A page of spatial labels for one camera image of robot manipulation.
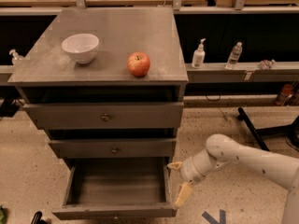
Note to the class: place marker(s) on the grey drawer cabinet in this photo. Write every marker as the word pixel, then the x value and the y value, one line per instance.
pixel 49 76

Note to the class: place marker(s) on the crumpled clear plastic wrap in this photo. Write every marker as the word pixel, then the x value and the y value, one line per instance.
pixel 267 64

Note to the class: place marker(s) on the white ceramic bowl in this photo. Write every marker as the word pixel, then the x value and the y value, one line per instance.
pixel 82 48

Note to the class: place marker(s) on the black object bottom left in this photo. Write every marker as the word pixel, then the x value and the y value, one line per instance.
pixel 37 219

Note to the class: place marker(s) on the orange spray can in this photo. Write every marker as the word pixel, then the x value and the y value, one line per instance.
pixel 283 95

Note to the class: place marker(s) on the white pump lotion bottle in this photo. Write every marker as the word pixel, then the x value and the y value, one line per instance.
pixel 199 55

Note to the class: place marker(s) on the clear plastic water bottle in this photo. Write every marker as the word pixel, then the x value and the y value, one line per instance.
pixel 234 56

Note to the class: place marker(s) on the red apple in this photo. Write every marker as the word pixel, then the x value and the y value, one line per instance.
pixel 138 64

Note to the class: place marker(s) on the grey bottom drawer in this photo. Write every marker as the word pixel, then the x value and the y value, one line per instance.
pixel 117 188

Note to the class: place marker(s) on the grey middle drawer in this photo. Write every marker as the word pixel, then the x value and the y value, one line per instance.
pixel 113 148

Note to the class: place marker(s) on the grey drawer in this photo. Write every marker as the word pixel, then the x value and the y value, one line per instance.
pixel 117 188
pixel 105 116
pixel 113 148

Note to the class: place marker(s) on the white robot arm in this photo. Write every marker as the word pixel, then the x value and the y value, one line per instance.
pixel 221 150

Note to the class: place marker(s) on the grey top drawer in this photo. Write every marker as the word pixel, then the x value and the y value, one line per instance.
pixel 105 116

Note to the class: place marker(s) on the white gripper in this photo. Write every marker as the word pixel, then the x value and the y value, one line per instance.
pixel 188 171

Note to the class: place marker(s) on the green object at edge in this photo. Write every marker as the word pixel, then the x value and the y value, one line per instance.
pixel 2 215

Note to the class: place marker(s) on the black stand base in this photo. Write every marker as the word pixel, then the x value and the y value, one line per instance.
pixel 290 131

